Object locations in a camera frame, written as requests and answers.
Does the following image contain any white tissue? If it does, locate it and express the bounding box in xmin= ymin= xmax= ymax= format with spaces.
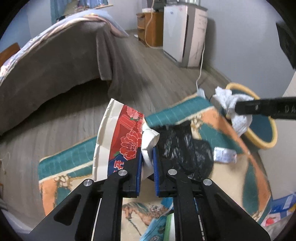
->
xmin=213 ymin=87 xmax=254 ymax=137

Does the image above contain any teal orange patterned rug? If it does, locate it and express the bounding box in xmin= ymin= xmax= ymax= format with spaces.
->
xmin=29 ymin=97 xmax=271 ymax=240

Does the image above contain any bed with grey cover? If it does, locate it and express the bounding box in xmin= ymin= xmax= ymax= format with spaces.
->
xmin=1 ymin=9 xmax=138 ymax=133

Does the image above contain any small white wrapper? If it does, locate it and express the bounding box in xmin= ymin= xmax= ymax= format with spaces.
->
xmin=213 ymin=147 xmax=237 ymax=164

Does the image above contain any yellow teal trash bin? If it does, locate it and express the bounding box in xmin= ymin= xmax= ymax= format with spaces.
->
xmin=226 ymin=82 xmax=278 ymax=152

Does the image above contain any white power cable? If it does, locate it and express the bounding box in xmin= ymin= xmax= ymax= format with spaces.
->
xmin=195 ymin=40 xmax=206 ymax=92

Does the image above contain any blue packaging on floor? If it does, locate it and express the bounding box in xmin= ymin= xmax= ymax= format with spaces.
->
xmin=261 ymin=193 xmax=295 ymax=227

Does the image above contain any white air purifier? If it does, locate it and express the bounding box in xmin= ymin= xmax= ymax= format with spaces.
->
xmin=163 ymin=4 xmax=208 ymax=68

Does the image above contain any red floral paper cup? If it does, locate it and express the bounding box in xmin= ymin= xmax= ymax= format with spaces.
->
xmin=92 ymin=98 xmax=160 ymax=181

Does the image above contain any black plastic bag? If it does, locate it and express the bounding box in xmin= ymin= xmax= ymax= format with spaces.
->
xmin=155 ymin=121 xmax=214 ymax=182

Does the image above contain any wooden nightstand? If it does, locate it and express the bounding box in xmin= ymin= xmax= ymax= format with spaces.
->
xmin=137 ymin=12 xmax=164 ymax=48

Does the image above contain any blue window curtain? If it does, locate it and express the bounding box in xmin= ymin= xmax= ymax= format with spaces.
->
xmin=50 ymin=0 xmax=108 ymax=24

